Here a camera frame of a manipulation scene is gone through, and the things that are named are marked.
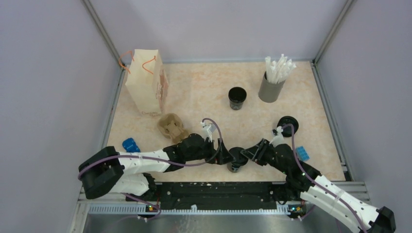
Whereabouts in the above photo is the black cup lid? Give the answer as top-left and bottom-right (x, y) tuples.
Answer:
(229, 147), (248, 165)

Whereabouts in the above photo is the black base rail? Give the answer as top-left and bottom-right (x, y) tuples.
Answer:
(154, 182), (290, 211)

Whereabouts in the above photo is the single black coffee cup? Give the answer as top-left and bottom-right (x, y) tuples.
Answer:
(227, 163), (245, 173)

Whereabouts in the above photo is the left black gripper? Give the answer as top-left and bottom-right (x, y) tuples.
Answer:
(185, 138), (236, 165)

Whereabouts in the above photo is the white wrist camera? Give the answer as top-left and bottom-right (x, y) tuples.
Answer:
(200, 122), (217, 141)
(270, 126), (285, 147)

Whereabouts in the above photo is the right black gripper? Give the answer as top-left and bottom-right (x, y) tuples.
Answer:
(241, 138), (289, 175)

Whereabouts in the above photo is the beige paper takeout bag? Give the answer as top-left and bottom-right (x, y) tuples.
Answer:
(118, 49), (169, 117)

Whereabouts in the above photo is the bundle of white straws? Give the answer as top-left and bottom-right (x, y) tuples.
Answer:
(265, 54), (296, 84)

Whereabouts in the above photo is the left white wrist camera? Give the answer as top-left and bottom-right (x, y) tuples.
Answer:
(200, 122), (217, 141)

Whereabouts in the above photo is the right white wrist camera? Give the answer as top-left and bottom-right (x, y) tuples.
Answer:
(270, 126), (285, 147)

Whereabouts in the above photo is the blue toy block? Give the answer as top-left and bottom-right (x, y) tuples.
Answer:
(295, 146), (310, 162)
(122, 138), (140, 152)

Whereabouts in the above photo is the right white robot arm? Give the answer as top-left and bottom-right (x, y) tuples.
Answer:
(240, 139), (396, 233)

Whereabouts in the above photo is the blue toy block right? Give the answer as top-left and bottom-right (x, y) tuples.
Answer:
(295, 146), (310, 162)

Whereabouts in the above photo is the brown pulp cup carrier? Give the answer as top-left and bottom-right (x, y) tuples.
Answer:
(157, 113), (189, 144)

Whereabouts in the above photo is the stack of black cups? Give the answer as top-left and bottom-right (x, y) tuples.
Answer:
(228, 87), (247, 110)

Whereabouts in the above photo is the blue toy block left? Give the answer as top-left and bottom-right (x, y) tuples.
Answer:
(122, 138), (140, 152)

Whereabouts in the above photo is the stack of black lids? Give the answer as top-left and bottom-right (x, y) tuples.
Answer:
(277, 116), (299, 138)

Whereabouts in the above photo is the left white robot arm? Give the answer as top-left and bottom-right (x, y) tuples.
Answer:
(78, 133), (235, 201)

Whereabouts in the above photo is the grey cylindrical straw holder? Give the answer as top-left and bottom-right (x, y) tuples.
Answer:
(258, 72), (286, 103)

